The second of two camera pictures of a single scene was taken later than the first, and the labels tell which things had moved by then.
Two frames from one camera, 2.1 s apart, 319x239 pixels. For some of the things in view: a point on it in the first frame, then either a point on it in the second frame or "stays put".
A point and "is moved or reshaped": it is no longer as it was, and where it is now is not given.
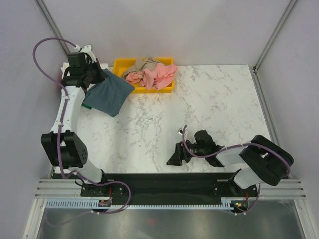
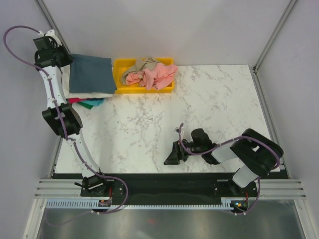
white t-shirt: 66,64 to 66,73
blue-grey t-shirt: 107,95 is moved or reshaped
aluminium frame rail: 266,188 stays put
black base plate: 167,188 stays put
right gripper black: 179,154 stays put
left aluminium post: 45,11 stays put
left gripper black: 101,75 to 69,59
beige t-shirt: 148,63 stays put
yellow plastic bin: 120,64 stays put
